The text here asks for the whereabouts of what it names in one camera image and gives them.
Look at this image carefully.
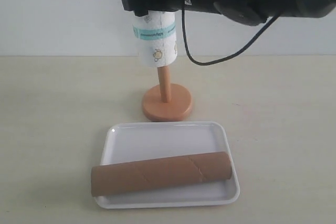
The wooden paper towel holder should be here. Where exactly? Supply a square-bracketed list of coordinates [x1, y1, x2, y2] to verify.
[142, 66, 193, 122]

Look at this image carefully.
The brown cardboard tube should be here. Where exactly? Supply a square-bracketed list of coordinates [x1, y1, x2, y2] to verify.
[90, 152, 233, 197]

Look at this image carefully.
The white plastic tray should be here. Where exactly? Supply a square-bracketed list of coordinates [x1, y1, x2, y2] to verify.
[95, 121, 240, 209]

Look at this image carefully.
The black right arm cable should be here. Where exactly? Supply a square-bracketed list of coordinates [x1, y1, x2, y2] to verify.
[180, 0, 332, 66]

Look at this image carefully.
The printed paper towel roll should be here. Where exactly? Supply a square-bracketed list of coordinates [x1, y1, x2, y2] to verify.
[132, 11, 177, 68]

